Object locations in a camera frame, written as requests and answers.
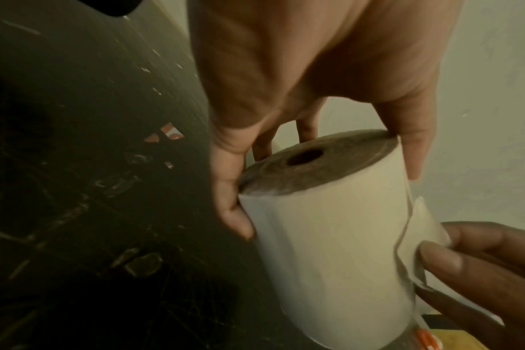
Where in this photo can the white paper roll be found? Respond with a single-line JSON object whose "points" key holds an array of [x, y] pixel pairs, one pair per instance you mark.
{"points": [[331, 239]]}

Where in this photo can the person's left hand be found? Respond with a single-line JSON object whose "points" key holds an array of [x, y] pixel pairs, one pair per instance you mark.
{"points": [[305, 58]]}

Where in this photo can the person's right hand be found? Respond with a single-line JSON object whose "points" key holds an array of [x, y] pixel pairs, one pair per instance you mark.
{"points": [[500, 273]]}

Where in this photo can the orange and white packet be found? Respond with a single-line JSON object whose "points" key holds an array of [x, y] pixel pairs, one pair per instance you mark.
{"points": [[427, 340]]}

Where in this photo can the yellow packet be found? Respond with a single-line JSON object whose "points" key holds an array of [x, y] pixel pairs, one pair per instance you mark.
{"points": [[457, 341]]}

